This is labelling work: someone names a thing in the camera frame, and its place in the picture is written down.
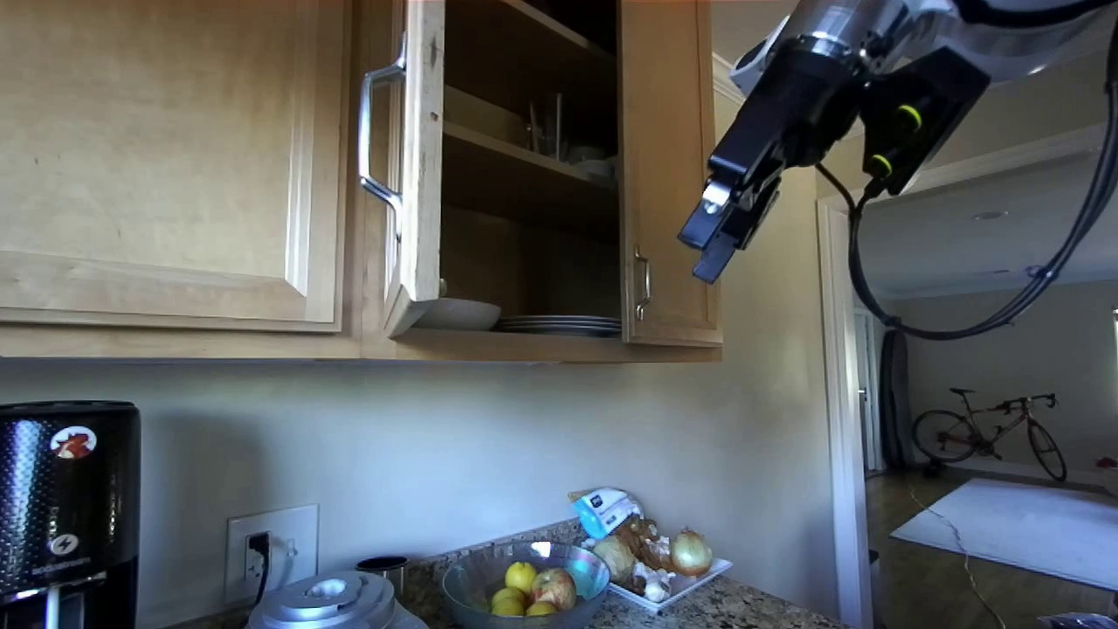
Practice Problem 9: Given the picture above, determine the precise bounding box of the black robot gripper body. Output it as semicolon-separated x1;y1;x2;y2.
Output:
705;33;863;199

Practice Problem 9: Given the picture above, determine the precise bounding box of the wooden cabinet door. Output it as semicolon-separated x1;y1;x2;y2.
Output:
619;0;721;350
0;0;354;333
384;0;447;336

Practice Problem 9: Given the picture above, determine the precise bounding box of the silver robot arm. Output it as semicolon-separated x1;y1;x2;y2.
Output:
677;0;1114;281

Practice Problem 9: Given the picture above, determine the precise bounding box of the closed wooden cabinet door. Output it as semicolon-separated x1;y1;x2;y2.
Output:
0;0;354;333

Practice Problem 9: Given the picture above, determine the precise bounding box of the black bicycle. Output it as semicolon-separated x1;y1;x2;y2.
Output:
912;388;1068;482

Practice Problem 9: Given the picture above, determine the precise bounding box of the white ceramic bowl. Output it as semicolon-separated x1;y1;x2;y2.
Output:
417;295;500;333

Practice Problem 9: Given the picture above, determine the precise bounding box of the blue white snack bag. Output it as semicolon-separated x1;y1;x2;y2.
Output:
574;484;644;542

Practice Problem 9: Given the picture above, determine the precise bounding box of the yellow onion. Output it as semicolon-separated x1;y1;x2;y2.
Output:
672;527;715;575
595;539;634;579

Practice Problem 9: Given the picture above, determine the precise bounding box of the clear glass fruit bowl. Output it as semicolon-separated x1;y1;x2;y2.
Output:
441;539;612;629

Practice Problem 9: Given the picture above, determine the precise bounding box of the red yellow apple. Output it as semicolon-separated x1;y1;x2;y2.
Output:
534;570;577;611

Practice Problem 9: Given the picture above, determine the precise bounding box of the yellow lemon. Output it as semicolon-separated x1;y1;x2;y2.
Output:
504;562;538;592
528;599;554;618
489;588;528;614

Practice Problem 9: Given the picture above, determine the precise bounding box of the black coffee machine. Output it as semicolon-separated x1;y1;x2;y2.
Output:
0;402;141;629

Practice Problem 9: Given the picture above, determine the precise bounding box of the right door metal handle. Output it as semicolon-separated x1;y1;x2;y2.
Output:
631;252;654;320

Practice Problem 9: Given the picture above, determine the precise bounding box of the door metal handle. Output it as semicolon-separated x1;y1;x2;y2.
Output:
631;252;654;320
354;47;407;216

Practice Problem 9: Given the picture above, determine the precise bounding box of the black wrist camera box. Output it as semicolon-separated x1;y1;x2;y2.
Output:
859;47;987;195

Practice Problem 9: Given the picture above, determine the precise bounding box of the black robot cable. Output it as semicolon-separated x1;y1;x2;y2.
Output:
815;115;1118;345

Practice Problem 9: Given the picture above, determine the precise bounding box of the left door metal handle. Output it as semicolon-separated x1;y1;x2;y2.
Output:
354;47;407;216

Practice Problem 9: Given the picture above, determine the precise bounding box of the white wall power outlet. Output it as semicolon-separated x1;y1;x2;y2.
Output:
223;505;316;604

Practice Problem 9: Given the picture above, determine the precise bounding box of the wooden wall cabinet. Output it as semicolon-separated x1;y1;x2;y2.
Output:
0;0;724;362

